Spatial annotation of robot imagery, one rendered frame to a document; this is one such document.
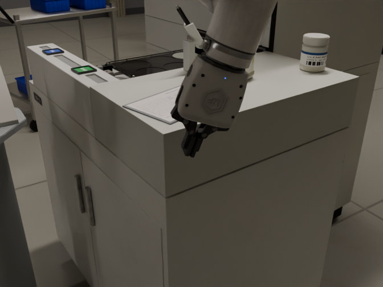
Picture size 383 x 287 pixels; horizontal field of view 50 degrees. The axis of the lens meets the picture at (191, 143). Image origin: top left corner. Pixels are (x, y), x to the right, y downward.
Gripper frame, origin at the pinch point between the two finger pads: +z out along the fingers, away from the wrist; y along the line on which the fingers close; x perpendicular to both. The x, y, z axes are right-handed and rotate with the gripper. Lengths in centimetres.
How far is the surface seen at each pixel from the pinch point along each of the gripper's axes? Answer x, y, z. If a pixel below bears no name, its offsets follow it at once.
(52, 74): 65, -26, 18
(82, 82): 43.8, -17.8, 10.0
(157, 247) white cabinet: 9.0, 5.0, 32.0
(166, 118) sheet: 13.7, -1.8, 2.0
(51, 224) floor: 111, -12, 113
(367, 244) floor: 65, 127, 62
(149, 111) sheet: 18.1, -4.7, 3.3
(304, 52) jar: 41, 37, -15
